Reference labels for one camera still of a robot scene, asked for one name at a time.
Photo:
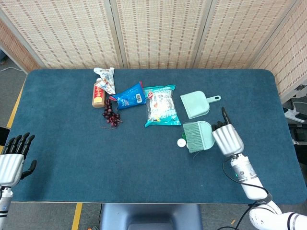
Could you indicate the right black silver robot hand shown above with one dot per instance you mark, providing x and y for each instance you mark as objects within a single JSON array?
[{"x": 227, "y": 141}]

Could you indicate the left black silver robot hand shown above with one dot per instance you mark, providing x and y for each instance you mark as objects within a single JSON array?
[{"x": 10, "y": 167}]

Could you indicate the small green hand broom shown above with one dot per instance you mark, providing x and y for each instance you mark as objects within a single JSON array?
[{"x": 199, "y": 136}]

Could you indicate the green bottle cap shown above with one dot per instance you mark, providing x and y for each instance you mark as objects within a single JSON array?
[{"x": 184, "y": 135}]

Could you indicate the white bottle cap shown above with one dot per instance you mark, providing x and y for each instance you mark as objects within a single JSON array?
[{"x": 181, "y": 143}]

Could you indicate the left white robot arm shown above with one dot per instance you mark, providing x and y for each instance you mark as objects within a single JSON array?
[{"x": 3, "y": 206}]

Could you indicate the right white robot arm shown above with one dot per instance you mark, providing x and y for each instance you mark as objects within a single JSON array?
[{"x": 249, "y": 182}]

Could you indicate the small green dustpan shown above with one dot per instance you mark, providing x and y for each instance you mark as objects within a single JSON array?
[{"x": 195, "y": 105}]

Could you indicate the blue felt table mat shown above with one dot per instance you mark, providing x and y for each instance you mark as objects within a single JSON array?
[{"x": 72, "y": 148}]

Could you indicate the white power strip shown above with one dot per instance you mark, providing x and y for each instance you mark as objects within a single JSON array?
[{"x": 293, "y": 112}]

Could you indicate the teal clear snack bag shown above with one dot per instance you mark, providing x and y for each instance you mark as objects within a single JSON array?
[{"x": 161, "y": 107}]

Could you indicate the blue snack bag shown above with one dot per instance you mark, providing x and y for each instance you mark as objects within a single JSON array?
[{"x": 130, "y": 97}]

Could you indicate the woven bamboo screen panel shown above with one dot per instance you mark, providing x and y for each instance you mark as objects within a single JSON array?
[
  {"x": 242, "y": 31},
  {"x": 160, "y": 31},
  {"x": 14, "y": 50},
  {"x": 287, "y": 52},
  {"x": 67, "y": 31}
]

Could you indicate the dark red grape bunch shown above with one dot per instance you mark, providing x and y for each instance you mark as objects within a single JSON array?
[{"x": 110, "y": 115}]

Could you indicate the brown red-labelled box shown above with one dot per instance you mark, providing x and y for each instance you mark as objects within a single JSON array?
[{"x": 98, "y": 95}]

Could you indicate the crumpled white snack wrapper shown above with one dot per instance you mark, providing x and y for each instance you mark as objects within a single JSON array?
[{"x": 106, "y": 80}]

